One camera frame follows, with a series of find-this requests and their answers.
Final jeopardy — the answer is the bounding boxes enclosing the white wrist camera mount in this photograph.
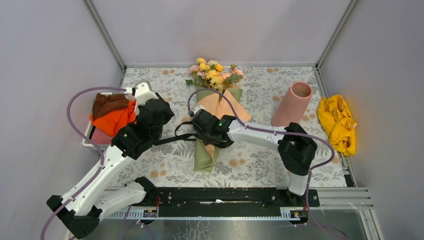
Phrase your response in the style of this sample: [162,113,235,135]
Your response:
[192,105,205,116]
[125,81,159,105]

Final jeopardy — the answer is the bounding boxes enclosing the white plastic basket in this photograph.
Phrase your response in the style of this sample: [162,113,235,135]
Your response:
[88,93,136,148]

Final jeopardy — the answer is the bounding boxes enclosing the pink cylindrical vase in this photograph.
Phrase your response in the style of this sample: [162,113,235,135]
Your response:
[271,81,314,127]

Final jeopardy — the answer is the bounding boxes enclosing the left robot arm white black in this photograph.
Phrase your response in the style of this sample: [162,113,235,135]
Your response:
[46,90,174,240]

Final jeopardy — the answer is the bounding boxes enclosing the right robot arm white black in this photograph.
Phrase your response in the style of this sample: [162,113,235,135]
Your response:
[192,106,318,206]

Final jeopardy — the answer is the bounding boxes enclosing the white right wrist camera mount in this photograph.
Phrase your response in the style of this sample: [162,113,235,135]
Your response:
[192,105,205,116]

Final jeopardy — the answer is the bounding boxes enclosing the orange cloth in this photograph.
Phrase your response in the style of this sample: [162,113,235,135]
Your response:
[89,101,136,137]

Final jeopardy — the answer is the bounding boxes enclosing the pink cloth in basket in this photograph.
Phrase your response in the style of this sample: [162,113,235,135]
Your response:
[89,128,113,145]

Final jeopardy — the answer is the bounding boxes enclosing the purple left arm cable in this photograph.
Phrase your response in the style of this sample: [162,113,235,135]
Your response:
[40,86,155,240]

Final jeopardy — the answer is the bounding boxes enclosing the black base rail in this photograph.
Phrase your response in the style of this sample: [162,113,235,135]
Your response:
[134,187,320,218]

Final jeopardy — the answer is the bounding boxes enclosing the black ribbon gold lettering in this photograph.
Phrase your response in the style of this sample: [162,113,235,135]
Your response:
[153,121,199,146]

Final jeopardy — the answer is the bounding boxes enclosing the yellow pink flower bunch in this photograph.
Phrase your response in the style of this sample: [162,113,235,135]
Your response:
[186,57,244,102]

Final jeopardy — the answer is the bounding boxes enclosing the yellow cloth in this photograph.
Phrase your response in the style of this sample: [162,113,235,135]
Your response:
[316,94,358,156]

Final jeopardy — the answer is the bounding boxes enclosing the green peach wrapping paper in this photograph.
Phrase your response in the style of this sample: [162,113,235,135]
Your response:
[194,87,252,173]

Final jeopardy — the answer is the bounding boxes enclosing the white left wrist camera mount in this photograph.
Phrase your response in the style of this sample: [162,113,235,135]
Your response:
[125,81,159,105]

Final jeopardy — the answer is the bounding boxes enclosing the brown cloth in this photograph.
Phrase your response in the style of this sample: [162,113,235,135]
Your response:
[92,93,129,121]

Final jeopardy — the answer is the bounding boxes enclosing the floral patterned table mat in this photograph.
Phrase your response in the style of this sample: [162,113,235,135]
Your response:
[111,66,326,188]

